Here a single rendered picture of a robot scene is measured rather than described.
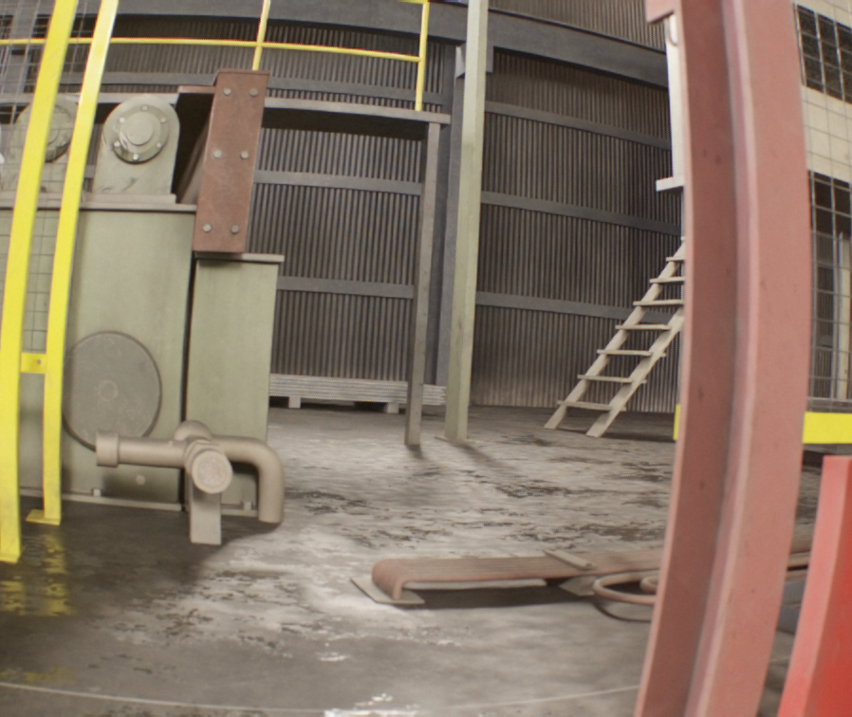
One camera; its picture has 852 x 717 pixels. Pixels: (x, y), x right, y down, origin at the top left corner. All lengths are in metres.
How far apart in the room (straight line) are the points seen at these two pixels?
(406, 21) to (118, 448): 10.27
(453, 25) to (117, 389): 10.15
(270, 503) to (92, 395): 0.63
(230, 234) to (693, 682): 2.49
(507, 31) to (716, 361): 12.39
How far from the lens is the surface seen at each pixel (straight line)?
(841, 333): 12.62
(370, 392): 9.21
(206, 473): 2.28
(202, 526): 2.45
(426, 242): 5.98
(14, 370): 2.05
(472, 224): 6.39
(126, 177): 3.04
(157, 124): 3.05
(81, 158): 2.57
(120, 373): 2.90
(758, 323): 0.42
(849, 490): 0.20
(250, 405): 2.97
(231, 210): 2.87
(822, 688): 0.21
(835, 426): 1.67
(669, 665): 0.50
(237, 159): 2.90
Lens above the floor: 0.48
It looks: 1 degrees down
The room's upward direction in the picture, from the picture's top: 4 degrees clockwise
